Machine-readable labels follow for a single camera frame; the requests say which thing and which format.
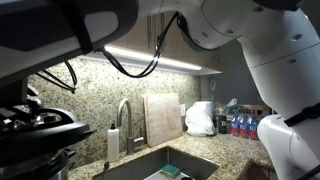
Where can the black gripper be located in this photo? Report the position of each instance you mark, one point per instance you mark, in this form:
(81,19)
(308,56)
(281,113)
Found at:
(21,109)

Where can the black cooker lid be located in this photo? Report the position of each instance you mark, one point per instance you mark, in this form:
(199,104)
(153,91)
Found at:
(26,144)

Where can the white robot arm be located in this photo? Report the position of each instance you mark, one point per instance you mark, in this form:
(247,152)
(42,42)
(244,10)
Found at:
(277,39)

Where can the stainless steel pressure cooker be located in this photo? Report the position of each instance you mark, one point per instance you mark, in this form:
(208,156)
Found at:
(51,166)

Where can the white soap dispenser bottle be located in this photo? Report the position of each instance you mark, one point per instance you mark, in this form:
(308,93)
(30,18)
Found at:
(113,143)

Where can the under-cabinet light strip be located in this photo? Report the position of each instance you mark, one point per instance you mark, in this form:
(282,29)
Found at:
(141,56)

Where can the brushed steel faucet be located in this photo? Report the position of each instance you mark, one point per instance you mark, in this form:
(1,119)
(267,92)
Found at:
(132,142)

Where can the stainless steel sink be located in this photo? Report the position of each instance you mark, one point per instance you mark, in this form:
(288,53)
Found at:
(148,167)

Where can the wooden cutting board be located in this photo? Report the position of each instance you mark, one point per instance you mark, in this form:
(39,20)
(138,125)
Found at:
(163,119)

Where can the green yellow sponge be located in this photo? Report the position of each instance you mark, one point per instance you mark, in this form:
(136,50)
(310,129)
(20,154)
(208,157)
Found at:
(171,170)

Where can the wooden upper cabinets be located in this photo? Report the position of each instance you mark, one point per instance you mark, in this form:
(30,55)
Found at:
(144,36)

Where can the white paper towel bag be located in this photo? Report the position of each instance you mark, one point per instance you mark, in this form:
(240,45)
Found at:
(199,119)

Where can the dark jar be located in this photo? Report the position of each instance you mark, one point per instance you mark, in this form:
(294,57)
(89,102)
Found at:
(222,124)

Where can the tissue box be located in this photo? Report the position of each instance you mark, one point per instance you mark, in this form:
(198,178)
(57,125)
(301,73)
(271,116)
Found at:
(233,107)

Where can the water bottle pack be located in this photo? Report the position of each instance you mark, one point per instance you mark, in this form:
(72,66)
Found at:
(245,126)

